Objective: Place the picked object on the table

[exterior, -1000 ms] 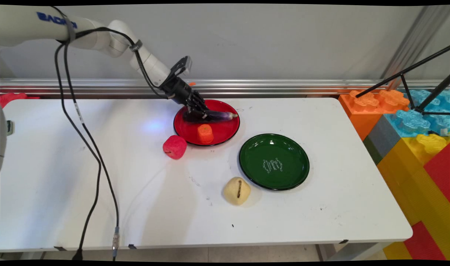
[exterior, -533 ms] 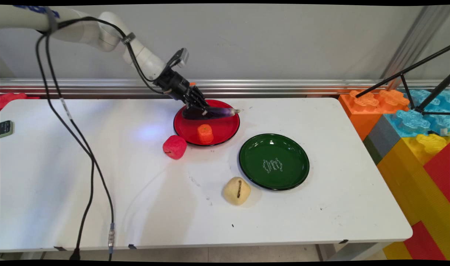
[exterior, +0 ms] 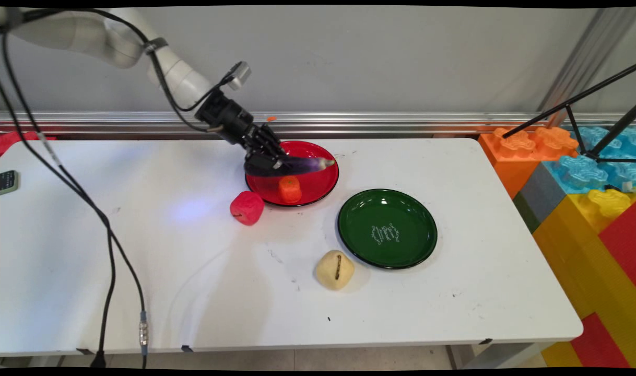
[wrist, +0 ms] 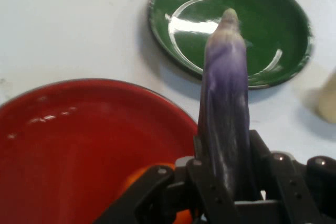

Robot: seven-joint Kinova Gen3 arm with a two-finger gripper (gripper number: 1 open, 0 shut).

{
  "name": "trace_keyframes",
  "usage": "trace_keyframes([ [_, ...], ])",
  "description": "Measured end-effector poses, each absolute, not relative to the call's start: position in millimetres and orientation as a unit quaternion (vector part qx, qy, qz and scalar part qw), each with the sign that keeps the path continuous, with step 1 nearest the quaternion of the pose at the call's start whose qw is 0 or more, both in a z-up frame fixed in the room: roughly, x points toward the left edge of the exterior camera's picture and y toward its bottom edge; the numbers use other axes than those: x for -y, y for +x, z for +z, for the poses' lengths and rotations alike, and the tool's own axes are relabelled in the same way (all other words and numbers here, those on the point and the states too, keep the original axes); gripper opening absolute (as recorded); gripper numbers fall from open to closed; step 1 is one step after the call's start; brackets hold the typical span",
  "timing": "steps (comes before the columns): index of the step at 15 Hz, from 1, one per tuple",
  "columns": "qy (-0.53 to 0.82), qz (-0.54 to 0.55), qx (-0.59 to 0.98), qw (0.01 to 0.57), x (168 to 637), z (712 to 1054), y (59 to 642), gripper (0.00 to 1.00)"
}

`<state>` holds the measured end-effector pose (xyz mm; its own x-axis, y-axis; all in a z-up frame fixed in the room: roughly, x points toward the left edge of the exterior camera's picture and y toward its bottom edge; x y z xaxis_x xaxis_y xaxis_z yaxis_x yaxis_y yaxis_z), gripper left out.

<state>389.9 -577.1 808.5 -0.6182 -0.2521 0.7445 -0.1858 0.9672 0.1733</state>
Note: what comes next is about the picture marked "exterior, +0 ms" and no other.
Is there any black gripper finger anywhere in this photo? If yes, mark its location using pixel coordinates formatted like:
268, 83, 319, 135
268, 127, 289, 158
244, 150, 283, 169

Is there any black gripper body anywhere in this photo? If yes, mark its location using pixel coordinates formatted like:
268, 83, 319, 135
195, 91, 280, 153

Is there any purple toy eggplant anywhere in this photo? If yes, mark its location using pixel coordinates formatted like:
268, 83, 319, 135
244, 154, 335, 178

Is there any orange toy carrot piece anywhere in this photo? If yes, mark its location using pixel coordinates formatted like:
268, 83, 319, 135
278, 175, 302, 204

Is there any red toy apple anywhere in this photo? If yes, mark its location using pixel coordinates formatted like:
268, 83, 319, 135
230, 191, 265, 226

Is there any red round plate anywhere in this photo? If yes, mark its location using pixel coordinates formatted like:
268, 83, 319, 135
245, 140, 340, 207

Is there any beige toy potato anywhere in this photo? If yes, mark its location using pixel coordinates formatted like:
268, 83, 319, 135
315, 250, 356, 291

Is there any green round plate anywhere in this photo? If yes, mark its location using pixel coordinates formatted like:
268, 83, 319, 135
337, 189, 438, 270

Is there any red object behind table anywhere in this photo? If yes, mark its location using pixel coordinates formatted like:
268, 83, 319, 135
0, 131, 57, 157

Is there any small dark green box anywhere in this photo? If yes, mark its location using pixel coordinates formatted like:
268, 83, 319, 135
0, 170, 20, 196

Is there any orange giant building brick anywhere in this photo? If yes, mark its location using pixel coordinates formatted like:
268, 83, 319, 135
479, 127, 580, 199

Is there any grey giant building brick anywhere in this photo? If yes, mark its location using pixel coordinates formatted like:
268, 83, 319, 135
513, 162, 570, 233

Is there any black tripod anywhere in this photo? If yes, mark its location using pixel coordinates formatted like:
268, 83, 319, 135
502, 64, 636, 163

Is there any blue giant building brick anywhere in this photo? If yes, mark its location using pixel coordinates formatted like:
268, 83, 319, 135
543, 125, 636, 195

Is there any yellow giant building brick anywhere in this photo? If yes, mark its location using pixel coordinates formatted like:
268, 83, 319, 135
532, 188, 636, 369

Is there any diagonal aluminium profile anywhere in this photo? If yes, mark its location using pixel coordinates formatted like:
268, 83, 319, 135
537, 8, 636, 113

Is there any red giant building brick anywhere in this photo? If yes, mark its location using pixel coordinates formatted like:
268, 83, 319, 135
598, 203, 636, 287
569, 312, 632, 369

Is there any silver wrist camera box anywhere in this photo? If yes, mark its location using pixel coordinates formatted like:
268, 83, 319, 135
225, 61, 252, 91

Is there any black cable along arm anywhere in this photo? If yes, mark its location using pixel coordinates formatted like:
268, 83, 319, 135
0, 7, 236, 134

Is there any horizontal aluminium rail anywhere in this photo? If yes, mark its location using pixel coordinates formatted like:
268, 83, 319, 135
0, 111, 636, 139

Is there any black cable with metal connector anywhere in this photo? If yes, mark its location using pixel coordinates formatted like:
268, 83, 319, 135
0, 78, 149, 368

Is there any thick black cable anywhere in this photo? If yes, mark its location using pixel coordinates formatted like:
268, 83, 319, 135
0, 29, 115, 368

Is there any white table leg frame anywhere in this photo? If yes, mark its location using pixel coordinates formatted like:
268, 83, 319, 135
446, 342, 551, 369

